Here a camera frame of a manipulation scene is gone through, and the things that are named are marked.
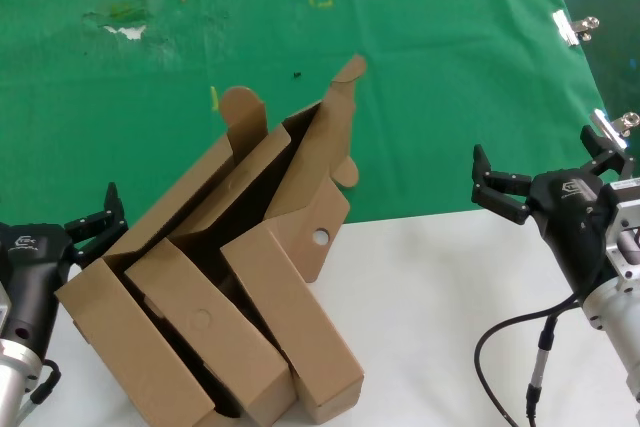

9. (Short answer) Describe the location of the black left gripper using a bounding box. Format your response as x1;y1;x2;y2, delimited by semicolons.
0;181;129;348

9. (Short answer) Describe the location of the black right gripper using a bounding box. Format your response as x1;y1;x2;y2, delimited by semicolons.
471;125;635;299

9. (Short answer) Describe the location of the long brown cardboard box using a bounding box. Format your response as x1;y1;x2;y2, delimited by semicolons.
219;53;369;424

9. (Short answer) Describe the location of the large open cardboard box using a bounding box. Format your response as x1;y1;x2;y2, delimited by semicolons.
54;85;322;427

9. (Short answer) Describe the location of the silver binder clip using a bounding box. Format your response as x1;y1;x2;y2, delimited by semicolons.
588;109;640;148
552;10;601;48

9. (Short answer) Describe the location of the green table cloth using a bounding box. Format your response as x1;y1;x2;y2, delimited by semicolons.
0;0;624;254

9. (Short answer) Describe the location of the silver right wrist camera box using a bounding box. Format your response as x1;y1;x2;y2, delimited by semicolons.
602;177;640;281

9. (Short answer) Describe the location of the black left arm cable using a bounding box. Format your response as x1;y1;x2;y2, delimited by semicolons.
27;359;62;406

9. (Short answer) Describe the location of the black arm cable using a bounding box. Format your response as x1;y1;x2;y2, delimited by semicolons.
27;359;62;406
473;292;584;427

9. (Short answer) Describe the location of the cable with silver connector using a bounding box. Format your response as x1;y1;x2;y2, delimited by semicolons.
526;314;560;422

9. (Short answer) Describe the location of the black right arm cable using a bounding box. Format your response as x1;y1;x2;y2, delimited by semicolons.
473;292;584;427

